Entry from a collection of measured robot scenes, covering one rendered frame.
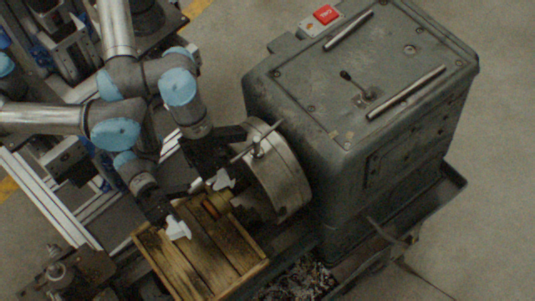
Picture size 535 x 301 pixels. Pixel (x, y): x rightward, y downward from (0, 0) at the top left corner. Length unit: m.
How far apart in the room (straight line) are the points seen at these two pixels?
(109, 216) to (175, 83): 1.67
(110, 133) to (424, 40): 0.95
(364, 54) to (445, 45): 0.24
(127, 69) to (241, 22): 2.31
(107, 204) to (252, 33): 1.35
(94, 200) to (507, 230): 1.90
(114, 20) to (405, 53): 0.86
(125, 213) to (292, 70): 1.32
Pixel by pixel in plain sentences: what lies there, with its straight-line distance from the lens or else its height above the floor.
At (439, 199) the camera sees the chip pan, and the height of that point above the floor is 0.54.
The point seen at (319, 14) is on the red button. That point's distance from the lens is 1.97.
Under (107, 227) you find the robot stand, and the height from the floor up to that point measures 0.21.
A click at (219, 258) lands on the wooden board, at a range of 1.98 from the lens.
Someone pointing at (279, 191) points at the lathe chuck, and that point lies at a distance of 1.73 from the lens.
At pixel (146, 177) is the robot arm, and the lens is 1.89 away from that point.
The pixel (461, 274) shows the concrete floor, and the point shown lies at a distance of 2.94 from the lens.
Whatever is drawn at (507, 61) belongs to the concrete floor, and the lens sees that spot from 3.59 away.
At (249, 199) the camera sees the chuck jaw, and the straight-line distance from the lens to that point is 1.80.
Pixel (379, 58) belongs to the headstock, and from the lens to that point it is 1.88.
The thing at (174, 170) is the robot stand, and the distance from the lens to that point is 2.93.
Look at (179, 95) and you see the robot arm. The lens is 1.30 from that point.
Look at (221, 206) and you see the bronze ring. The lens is 1.80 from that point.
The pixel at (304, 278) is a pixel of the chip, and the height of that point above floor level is 0.57.
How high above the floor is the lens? 2.72
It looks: 60 degrees down
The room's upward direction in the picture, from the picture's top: 9 degrees counter-clockwise
